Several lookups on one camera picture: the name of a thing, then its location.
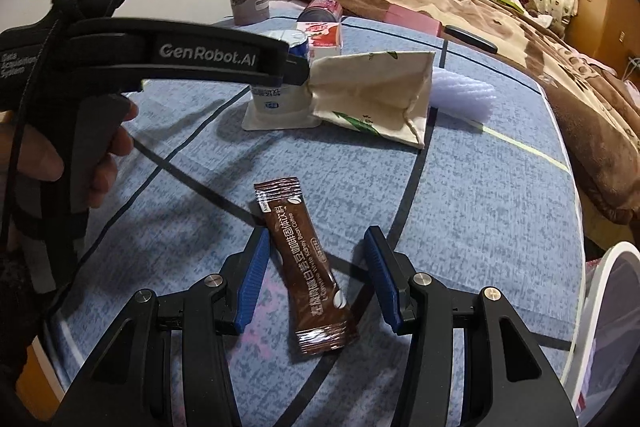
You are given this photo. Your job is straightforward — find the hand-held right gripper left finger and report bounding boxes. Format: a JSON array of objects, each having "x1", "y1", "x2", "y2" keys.
[{"x1": 50, "y1": 229, "x2": 271, "y2": 427}]

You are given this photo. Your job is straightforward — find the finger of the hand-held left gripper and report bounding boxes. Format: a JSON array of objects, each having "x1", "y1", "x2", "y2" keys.
[{"x1": 282, "y1": 52, "x2": 313, "y2": 88}]

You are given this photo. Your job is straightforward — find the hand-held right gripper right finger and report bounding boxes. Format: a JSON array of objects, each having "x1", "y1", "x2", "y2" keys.
[{"x1": 363, "y1": 226, "x2": 581, "y2": 427}]

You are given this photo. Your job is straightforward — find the brown coffee sachet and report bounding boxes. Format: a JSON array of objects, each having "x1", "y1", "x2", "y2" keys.
[{"x1": 253, "y1": 177, "x2": 360, "y2": 360}]

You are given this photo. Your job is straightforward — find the cream paper bag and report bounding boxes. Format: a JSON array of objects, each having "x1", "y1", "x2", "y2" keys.
[{"x1": 306, "y1": 50, "x2": 435, "y2": 151}]

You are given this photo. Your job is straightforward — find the white mesh trash bin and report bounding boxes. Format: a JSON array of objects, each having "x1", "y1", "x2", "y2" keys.
[{"x1": 560, "y1": 241, "x2": 640, "y2": 427}]

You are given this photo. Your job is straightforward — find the person's left hand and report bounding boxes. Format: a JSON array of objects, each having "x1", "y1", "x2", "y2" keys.
[{"x1": 0, "y1": 99, "x2": 140, "y2": 210}]

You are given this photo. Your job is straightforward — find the white yogurt cup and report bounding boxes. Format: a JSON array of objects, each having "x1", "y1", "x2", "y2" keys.
[{"x1": 241, "y1": 29, "x2": 321, "y2": 131}]

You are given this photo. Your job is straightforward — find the white carton with red label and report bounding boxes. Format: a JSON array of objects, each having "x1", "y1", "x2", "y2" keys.
[{"x1": 297, "y1": 19, "x2": 346, "y2": 60}]

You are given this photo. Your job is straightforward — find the pink box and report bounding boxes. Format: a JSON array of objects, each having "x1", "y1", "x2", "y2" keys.
[{"x1": 385, "y1": 3, "x2": 442, "y2": 36}]

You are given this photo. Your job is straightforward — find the white foam sheet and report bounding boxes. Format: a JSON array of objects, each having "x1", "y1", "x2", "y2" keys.
[{"x1": 430, "y1": 66, "x2": 497, "y2": 128}]

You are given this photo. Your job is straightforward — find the black remote control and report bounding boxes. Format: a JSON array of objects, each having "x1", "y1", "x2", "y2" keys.
[{"x1": 444, "y1": 25, "x2": 500, "y2": 54}]

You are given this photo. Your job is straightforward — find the brown printed blanket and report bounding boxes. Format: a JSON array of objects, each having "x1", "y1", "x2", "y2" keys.
[{"x1": 272, "y1": 0, "x2": 640, "y2": 225}]

